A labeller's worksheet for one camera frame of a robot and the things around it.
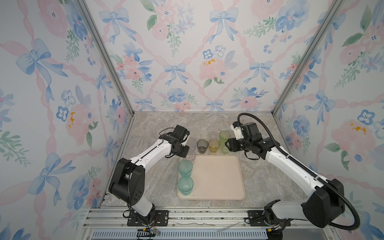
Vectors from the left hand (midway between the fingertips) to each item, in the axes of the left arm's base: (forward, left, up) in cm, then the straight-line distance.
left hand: (184, 150), depth 88 cm
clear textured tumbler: (0, -4, -6) cm, 7 cm away
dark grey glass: (+8, -11, -6) cm, 15 cm away
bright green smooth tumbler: (+15, -26, -6) cm, 31 cm away
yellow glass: (+9, -19, -8) cm, 22 cm away
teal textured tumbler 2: (-17, -1, -6) cm, 19 cm away
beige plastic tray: (-12, -19, -10) cm, 25 cm away
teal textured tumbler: (-7, 0, -7) cm, 10 cm away
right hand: (+1, -25, +8) cm, 26 cm away
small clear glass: (+17, -19, -7) cm, 26 cm away
